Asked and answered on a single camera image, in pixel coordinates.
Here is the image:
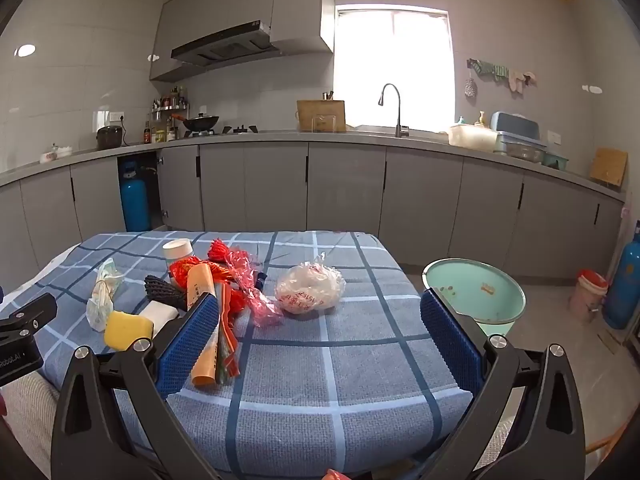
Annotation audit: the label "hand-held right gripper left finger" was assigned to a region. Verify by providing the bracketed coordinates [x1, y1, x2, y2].
[50, 292, 222, 480]

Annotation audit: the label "pink bucket with red liner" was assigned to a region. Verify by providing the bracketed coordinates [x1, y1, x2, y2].
[569, 269, 610, 323]

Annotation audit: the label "wooden stick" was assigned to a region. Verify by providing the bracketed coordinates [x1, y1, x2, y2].
[585, 432, 621, 456]

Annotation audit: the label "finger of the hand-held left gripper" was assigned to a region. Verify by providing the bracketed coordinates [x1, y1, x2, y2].
[0, 292, 59, 346]

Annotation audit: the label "orange packet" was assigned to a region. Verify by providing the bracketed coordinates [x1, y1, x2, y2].
[186, 265, 223, 387]

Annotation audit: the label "black foam net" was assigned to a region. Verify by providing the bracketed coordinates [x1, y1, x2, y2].
[144, 274, 189, 311]

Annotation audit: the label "white lidded jar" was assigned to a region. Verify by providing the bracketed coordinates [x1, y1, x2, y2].
[161, 239, 194, 263]

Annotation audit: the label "dark rice cooker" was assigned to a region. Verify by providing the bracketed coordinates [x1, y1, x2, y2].
[96, 125, 125, 151]

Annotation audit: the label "small wooden cutting board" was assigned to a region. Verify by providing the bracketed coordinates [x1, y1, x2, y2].
[590, 147, 629, 187]

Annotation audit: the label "steel gooseneck faucet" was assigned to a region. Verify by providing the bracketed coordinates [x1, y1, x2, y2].
[377, 83, 411, 139]

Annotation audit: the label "green striped hanging cloth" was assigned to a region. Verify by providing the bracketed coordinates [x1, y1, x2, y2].
[468, 58, 510, 81]

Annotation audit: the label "white plastic bag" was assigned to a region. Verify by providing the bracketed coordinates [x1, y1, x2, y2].
[275, 260, 347, 316]

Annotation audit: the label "yellow sponge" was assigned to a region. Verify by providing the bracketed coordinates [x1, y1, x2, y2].
[104, 310, 154, 352]

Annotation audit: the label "grey upper cabinet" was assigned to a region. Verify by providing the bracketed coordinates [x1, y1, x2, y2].
[149, 0, 337, 83]

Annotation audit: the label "clear red wrapper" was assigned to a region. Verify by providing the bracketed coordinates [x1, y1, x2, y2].
[220, 247, 284, 330]

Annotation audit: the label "blue plaid blanket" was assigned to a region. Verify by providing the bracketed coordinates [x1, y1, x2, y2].
[0, 230, 476, 480]

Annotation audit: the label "gas stove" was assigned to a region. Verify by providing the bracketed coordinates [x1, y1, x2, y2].
[184, 124, 260, 138]

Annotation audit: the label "black range hood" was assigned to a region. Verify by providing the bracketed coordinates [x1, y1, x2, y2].
[170, 20, 281, 67]

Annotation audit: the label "colourful striped wrapper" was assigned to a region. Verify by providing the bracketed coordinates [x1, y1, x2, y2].
[214, 282, 242, 381]

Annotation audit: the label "white plastic container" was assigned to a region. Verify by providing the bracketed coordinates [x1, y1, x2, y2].
[447, 122, 501, 151]

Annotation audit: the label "grey kitchen base cabinets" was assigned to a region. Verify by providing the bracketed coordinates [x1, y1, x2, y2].
[0, 130, 626, 281]

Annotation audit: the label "bright window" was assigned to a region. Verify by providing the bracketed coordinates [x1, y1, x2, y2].
[334, 4, 457, 133]

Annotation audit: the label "clear plastic wrapper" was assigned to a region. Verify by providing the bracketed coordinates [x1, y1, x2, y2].
[86, 259, 124, 332]

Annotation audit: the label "wall spice rack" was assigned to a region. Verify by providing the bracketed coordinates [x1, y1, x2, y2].
[151, 86, 191, 121]

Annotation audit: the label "metal bowl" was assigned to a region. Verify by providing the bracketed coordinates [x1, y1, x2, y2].
[504, 141, 546, 163]

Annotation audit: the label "pink rubber gloves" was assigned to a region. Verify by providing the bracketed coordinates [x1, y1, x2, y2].
[507, 69, 538, 93]

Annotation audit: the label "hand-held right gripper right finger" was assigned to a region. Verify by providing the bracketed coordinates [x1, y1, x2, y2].
[419, 287, 587, 480]

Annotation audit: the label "blue gas cylinder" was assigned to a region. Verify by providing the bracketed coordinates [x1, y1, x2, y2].
[119, 160, 152, 232]
[602, 232, 640, 331]

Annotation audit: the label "black wok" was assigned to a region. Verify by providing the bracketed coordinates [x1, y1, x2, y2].
[172, 112, 221, 132]

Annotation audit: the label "blue dish rack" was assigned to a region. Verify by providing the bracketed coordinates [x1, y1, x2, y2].
[490, 111, 548, 156]

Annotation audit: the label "green plastic basin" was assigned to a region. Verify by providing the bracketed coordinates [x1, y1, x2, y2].
[421, 258, 527, 337]

